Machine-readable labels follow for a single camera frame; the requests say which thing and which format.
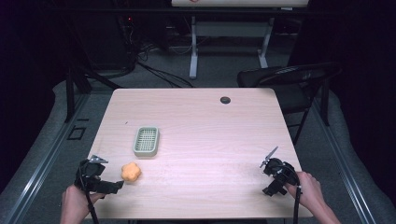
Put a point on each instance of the orange flower-shaped soap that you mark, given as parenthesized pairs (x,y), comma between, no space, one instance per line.
(131,172)

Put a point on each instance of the black metal stand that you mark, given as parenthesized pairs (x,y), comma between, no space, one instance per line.
(70,93)

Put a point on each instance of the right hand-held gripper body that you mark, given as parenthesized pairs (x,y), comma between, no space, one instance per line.
(281,172)

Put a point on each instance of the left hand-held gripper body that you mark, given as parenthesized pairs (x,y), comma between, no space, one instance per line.
(93,174)

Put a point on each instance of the green soap dish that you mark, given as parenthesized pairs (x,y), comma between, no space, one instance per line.
(146,141)

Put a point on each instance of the aluminium floor rail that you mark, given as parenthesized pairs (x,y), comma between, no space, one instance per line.
(342,161)
(40,168)

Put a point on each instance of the person's right hand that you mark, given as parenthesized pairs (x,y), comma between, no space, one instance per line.
(308,189)

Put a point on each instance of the person's left hand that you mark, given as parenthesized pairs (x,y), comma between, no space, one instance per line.
(74,202)

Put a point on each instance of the black folding chair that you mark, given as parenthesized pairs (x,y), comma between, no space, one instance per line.
(295,77)

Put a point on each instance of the dark round table grommet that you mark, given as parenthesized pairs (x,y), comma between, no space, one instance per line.
(225,100)

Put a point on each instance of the white-legged desk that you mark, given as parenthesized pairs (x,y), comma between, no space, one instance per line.
(230,29)

